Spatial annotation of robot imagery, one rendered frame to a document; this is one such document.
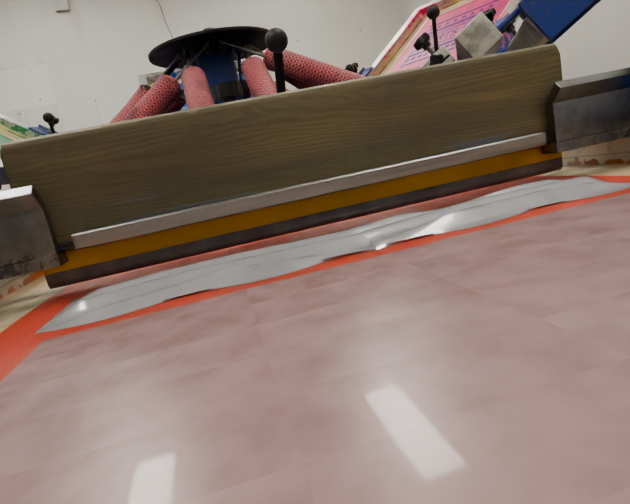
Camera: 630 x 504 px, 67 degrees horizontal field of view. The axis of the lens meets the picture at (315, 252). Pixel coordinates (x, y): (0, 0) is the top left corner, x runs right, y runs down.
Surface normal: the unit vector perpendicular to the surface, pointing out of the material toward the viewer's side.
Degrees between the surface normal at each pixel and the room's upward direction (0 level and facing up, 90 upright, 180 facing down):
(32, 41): 90
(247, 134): 90
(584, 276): 0
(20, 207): 135
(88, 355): 0
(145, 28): 90
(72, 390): 0
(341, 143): 90
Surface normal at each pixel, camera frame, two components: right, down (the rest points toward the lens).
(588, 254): -0.20, -0.96
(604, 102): 0.22, 0.14
